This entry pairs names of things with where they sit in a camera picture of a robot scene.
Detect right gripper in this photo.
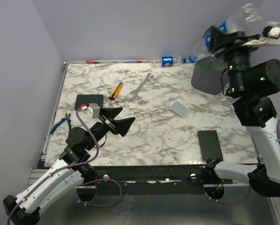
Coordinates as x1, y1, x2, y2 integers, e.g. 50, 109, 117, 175
206, 24, 258, 93

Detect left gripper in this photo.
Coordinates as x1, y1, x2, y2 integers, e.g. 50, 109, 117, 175
86, 107, 135, 150

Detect Pepsi bottle blue label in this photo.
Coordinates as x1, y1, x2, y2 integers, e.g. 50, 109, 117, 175
189, 3, 261, 63

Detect green plastic bottle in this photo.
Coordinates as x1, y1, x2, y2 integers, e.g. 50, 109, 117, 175
199, 58, 225, 70

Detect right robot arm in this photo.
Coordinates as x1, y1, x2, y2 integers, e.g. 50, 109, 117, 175
205, 22, 280, 197

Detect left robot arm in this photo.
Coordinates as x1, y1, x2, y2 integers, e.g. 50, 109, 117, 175
3, 105, 135, 225

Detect grey mesh waste bin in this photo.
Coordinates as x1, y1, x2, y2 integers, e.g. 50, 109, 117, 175
191, 55, 228, 95

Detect black box left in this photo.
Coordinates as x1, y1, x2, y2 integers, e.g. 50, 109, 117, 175
74, 94, 104, 110

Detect silver open-end wrench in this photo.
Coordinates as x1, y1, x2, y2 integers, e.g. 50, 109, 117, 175
130, 73, 154, 98

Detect grey white rectangular pad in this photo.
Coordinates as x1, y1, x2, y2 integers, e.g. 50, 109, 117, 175
170, 101, 190, 118

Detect black notebook right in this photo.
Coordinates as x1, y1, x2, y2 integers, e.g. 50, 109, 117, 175
197, 130, 223, 161

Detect blue handled pliers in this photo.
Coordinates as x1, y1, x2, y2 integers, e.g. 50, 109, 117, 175
50, 113, 72, 135

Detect blue handled screwdriver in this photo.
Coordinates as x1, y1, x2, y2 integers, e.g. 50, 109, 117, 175
124, 60, 143, 64

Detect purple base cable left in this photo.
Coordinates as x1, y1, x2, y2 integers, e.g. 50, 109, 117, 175
76, 178, 122, 207

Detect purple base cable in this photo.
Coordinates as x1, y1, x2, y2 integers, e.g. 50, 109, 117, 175
76, 178, 122, 207
204, 187, 252, 205

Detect red handled screwdriver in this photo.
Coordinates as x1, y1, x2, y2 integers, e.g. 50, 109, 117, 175
86, 60, 102, 64

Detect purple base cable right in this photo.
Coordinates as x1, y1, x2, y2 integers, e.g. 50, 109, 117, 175
204, 187, 252, 205

